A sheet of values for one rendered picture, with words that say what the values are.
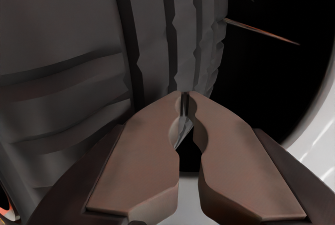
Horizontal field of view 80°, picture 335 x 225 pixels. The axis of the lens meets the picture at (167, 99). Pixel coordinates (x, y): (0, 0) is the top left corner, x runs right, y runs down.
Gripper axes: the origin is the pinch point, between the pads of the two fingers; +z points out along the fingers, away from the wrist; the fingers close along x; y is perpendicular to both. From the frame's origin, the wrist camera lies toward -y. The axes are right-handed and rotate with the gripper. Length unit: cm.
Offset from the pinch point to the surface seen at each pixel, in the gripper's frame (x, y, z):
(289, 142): 19.3, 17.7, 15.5
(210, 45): 2.7, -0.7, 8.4
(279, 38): 26, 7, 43
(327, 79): 20.4, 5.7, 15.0
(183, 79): 0.1, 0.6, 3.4
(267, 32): 23, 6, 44
